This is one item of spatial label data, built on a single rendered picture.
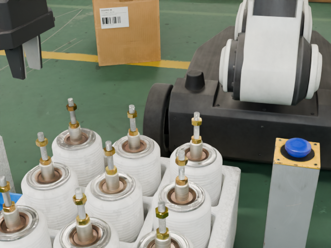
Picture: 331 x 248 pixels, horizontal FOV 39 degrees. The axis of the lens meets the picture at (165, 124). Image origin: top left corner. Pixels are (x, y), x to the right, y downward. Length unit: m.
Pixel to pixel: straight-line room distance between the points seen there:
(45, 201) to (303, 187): 0.42
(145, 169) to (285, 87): 0.32
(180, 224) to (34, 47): 0.35
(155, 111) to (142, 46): 0.67
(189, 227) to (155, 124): 0.45
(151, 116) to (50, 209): 0.43
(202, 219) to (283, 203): 0.14
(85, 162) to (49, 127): 0.57
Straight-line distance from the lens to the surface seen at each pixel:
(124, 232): 0.81
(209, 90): 1.16
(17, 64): 0.71
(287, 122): 1.12
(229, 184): 0.91
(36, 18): 0.70
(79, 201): 0.67
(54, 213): 0.84
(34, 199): 0.83
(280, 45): 0.95
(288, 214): 0.82
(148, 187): 0.89
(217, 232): 0.82
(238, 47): 0.95
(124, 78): 1.71
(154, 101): 1.17
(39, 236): 0.75
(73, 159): 0.90
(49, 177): 0.83
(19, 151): 1.38
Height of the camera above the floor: 0.75
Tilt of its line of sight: 32 degrees down
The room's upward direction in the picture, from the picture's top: 2 degrees counter-clockwise
